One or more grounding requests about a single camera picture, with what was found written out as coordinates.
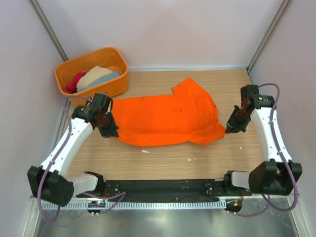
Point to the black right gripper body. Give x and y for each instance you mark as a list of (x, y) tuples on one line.
[(238, 120)]

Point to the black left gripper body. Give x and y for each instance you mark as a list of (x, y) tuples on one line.
[(108, 125)]

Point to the orange t shirt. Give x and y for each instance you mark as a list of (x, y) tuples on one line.
[(189, 114)]

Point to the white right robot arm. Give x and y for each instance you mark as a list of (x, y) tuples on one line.
[(277, 174)]

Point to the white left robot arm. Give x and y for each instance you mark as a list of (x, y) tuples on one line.
[(48, 181)]

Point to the red crumpled shirt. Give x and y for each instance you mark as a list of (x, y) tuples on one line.
[(72, 86)]

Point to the blue grey folded shirt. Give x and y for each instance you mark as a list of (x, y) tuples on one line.
[(103, 79)]

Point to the beige folded shirt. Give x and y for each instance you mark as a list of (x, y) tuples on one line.
[(92, 75)]

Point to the orange plastic bin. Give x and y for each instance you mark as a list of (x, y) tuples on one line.
[(108, 57)]

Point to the white slotted cable duct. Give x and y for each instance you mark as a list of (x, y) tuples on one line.
[(97, 204)]

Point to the aluminium frame rail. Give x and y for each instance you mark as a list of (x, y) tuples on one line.
[(165, 196)]

